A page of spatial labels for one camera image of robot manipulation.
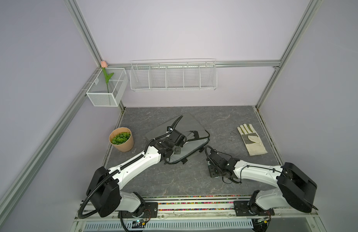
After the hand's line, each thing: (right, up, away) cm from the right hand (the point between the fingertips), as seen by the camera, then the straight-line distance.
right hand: (212, 168), depth 88 cm
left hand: (-23, +14, -6) cm, 28 cm away
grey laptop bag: (-9, +19, +3) cm, 21 cm away
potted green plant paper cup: (-55, +18, -1) cm, 58 cm away
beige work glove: (+30, +15, +11) cm, 35 cm away
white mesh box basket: (-70, +47, -1) cm, 84 cm away
